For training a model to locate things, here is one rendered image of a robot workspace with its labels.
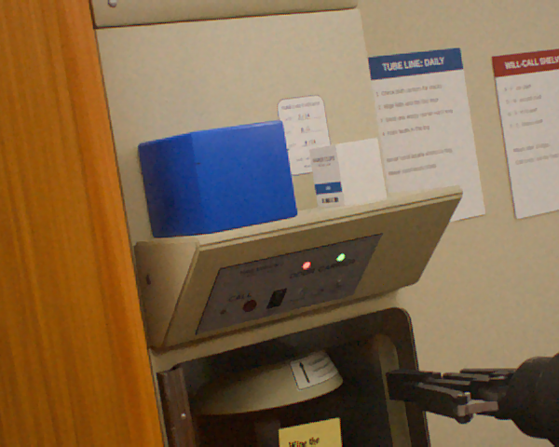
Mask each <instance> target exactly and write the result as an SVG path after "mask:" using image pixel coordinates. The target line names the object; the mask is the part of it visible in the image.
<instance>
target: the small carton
mask: <svg viewBox="0 0 559 447"><path fill-rule="evenodd" d="M309 152H310V159H311V165H312V170H313V177H314V184H315V189H316V195H317V201H318V208H330V207H341V206H348V205H353V204H359V203H364V202H369V201H374V200H380V199H385V198H387V194H386V187H385V182H384V175H383V169H382V163H381V156H380V150H379V143H378V139H377V138H374V139H368V140H362V141H356V142H344V143H339V144H333V145H326V146H321V147H315V148H310V149H309Z"/></svg>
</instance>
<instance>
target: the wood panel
mask: <svg viewBox="0 0 559 447"><path fill-rule="evenodd" d="M0 447H163V443H162V437H161V431H160V425H159V420H158V414H157V403H156V397H155V392H154V386H153V380H152V374H151V369H150V362H149V357H148V351H147V345H146V340H145V333H143V323H142V317H141V310H140V305H139V299H138V293H137V287H136V281H135V276H134V270H133V263H132V259H131V253H130V242H129V236H128V230H127V225H126V218H125V212H124V207H123V201H121V195H120V189H119V183H118V178H117V171H116V161H115V155H114V148H113V143H112V137H111V132H110V126H109V120H108V114H107V109H106V103H105V97H104V91H103V85H102V74H101V68H100V63H99V57H98V50H96V45H95V39H94V33H93V27H92V21H91V16H90V10H89V0H0Z"/></svg>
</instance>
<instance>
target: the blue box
mask: <svg viewBox="0 0 559 447"><path fill-rule="evenodd" d="M288 150H290V148H289V149H288V145H287V140H286V134H284V128H283V123H282V121H281V120H271V121H265V122H257V123H250V124H243V125H236V126H229V127H222V128H221V129H208V130H202V131H194V132H189V133H185V134H180V135H176V136H171V137H166V138H162V139H157V140H153V141H149V142H141V143H139V145H138V151H139V157H140V162H141V168H142V172H141V175H142V174H143V185H144V191H145V196H147V203H148V209H149V214H150V220H151V226H152V232H153V236H154V237H156V238H159V237H182V236H194V235H206V234H213V233H219V232H224V231H228V230H233V229H238V228H243V227H248V226H253V225H258V224H267V223H273V222H277V221H278V220H282V219H288V218H292V217H295V216H297V207H296V201H295V193H294V188H293V177H292V170H291V164H290V158H289V153H288Z"/></svg>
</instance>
